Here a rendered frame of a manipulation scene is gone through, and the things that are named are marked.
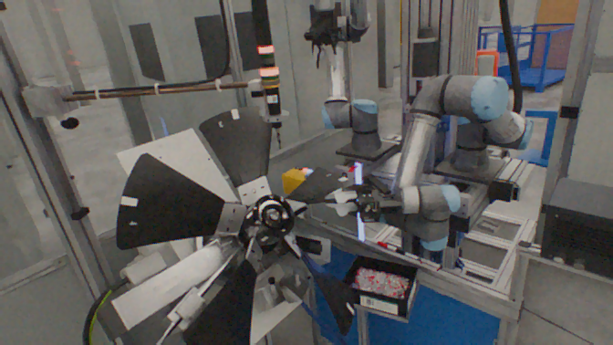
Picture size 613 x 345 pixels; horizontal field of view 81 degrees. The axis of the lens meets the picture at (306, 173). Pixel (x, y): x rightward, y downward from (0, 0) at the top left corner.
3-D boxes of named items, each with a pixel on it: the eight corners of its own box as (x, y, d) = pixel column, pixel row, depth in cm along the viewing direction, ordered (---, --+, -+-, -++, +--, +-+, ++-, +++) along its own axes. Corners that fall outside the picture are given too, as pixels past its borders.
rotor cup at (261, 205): (220, 231, 97) (237, 215, 87) (251, 196, 106) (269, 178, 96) (260, 266, 98) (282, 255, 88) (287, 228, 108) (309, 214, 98)
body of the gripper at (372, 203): (357, 201, 97) (403, 199, 95) (356, 183, 104) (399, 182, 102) (358, 224, 100) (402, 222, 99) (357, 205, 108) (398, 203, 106)
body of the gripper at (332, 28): (343, 43, 139) (340, 8, 134) (328, 46, 133) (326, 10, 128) (327, 43, 144) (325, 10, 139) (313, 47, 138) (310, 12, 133)
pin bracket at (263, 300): (250, 294, 109) (262, 289, 102) (264, 286, 113) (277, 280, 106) (258, 313, 108) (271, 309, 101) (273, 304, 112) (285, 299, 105)
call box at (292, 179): (284, 195, 157) (281, 173, 152) (299, 186, 163) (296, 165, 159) (311, 205, 146) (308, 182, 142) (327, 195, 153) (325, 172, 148)
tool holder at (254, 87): (252, 123, 90) (244, 84, 86) (258, 115, 97) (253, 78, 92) (286, 121, 89) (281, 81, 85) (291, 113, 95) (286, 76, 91)
